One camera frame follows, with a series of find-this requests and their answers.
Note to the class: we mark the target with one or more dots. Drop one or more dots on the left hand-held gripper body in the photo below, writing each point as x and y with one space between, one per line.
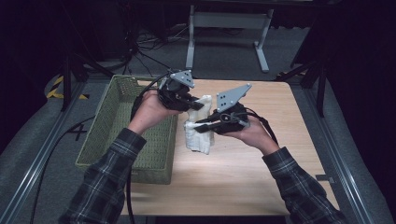
174 93

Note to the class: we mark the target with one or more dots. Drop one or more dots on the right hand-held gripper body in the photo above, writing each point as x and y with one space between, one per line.
233 121

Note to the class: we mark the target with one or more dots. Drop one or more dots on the white bear-print cloth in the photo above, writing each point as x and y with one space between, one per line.
196 140

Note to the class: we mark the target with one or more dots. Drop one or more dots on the green woven basket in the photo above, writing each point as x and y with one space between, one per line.
109 118

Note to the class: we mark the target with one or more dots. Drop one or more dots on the person's right hand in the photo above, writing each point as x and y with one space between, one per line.
257 137

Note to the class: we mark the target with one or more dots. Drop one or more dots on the person's left hand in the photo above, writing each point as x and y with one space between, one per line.
149 109

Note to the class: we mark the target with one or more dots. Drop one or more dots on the white metal desk frame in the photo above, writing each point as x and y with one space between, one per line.
230 20

